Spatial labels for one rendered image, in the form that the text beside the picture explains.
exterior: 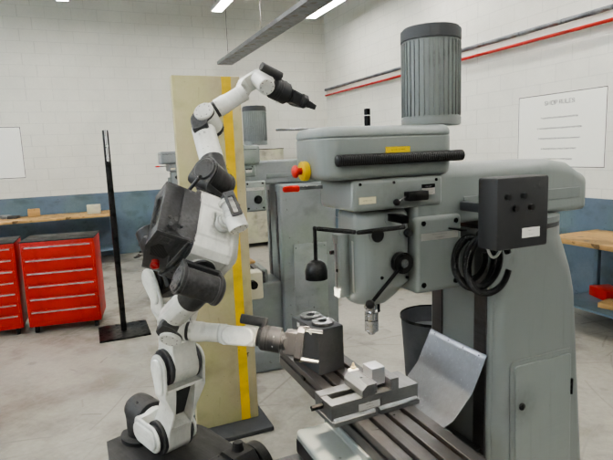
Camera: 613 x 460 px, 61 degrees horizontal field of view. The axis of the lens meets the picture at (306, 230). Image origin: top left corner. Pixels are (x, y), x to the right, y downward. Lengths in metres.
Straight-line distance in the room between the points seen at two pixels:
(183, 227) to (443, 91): 0.94
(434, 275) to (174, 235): 0.85
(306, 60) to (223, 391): 8.95
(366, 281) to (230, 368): 2.06
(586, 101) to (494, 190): 4.98
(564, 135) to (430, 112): 4.94
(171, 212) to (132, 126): 8.88
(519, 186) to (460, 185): 0.26
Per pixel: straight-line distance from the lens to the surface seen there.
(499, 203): 1.56
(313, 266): 1.62
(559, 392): 2.19
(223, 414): 3.71
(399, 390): 1.89
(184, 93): 3.29
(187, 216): 1.72
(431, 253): 1.75
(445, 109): 1.78
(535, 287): 1.99
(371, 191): 1.59
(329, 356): 2.14
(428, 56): 1.78
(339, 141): 1.53
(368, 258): 1.65
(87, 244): 6.00
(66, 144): 10.50
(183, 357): 2.10
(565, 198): 2.15
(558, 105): 6.72
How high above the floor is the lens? 1.82
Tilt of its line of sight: 9 degrees down
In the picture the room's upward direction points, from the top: 2 degrees counter-clockwise
